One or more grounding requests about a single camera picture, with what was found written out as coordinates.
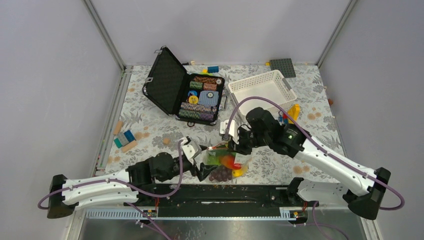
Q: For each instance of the light green toy pepper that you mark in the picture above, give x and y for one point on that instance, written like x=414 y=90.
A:
x=212 y=159

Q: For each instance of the clear zip bag orange zipper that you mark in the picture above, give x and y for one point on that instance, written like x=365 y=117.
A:
x=223 y=149

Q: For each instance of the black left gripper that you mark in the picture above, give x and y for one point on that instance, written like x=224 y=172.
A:
x=204 y=170

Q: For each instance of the dark red toy grapes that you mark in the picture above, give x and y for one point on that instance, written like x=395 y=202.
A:
x=221 y=174

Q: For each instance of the grey building base plate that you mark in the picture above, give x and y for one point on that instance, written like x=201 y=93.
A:
x=284 y=65

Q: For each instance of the blue toy brick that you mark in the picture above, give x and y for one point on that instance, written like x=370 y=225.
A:
x=213 y=69

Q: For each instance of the tan wooden block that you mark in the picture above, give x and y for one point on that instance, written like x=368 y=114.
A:
x=118 y=127

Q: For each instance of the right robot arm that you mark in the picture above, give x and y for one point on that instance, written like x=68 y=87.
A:
x=358 y=187

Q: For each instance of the yellow toy corn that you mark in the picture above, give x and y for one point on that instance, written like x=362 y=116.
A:
x=239 y=172

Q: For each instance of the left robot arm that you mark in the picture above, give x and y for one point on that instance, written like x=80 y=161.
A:
x=159 y=176

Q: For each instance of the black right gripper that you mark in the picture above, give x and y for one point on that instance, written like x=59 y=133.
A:
x=236 y=143

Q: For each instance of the black poker chip case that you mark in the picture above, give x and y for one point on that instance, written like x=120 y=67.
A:
x=189 y=97

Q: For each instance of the red orange toy mango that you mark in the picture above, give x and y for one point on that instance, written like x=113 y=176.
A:
x=229 y=162

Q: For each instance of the white perforated plastic basket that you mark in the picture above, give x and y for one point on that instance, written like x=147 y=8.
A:
x=271 y=85

